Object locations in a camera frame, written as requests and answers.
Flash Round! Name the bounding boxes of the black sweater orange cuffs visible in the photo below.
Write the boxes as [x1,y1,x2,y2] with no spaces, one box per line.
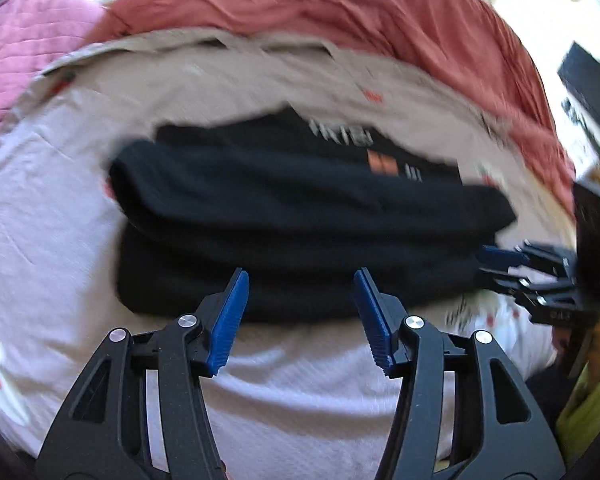
[108,107,516,323]

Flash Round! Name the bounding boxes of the black tv monitor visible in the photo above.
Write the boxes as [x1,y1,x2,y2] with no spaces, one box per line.
[557,42,600,127]

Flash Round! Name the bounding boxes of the mauve strawberry print blanket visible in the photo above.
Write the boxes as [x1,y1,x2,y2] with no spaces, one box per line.
[0,28,574,479]

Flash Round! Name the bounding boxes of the right hand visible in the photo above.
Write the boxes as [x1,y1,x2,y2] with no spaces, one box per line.
[549,316,600,386]

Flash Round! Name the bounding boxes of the coral red duvet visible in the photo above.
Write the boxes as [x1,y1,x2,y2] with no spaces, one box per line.
[87,0,574,209]

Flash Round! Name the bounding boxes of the pink quilted pillow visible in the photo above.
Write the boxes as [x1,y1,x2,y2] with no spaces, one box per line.
[0,0,104,128]

